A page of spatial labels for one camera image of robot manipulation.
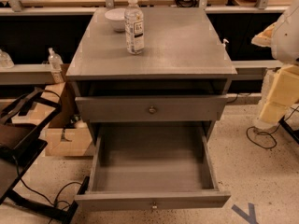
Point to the clear plastic water bottle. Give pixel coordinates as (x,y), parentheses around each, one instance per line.
(134,27)

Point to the grey wooden drawer cabinet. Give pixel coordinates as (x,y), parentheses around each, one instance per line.
(182,52)

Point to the cardboard box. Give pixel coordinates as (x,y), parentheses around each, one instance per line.
(67,135)

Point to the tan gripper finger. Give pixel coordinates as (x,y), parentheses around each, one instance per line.
(263,39)

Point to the small clear pump bottle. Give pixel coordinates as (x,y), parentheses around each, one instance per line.
(55,59)

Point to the grey top drawer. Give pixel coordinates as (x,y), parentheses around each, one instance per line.
(151,108)

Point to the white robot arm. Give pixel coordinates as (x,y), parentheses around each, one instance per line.
(282,37)

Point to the white ceramic bowl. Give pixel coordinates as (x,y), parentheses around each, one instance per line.
(115,18)

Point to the black stand foot right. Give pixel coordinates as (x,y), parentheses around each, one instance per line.
(293,133)

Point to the black metal cart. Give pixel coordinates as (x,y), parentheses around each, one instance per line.
(20,145)

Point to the small white spray bottle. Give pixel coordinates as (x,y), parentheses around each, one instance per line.
(225,43)

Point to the grey drawer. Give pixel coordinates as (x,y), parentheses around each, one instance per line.
(151,108)
(152,167)

